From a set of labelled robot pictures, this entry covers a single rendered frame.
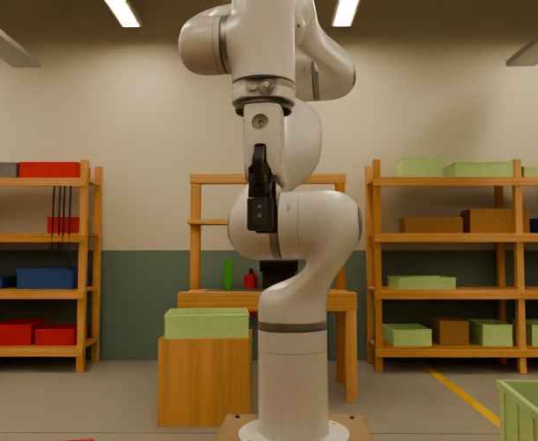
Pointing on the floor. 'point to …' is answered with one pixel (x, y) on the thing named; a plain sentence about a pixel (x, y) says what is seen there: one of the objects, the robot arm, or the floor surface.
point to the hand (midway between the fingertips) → (263, 224)
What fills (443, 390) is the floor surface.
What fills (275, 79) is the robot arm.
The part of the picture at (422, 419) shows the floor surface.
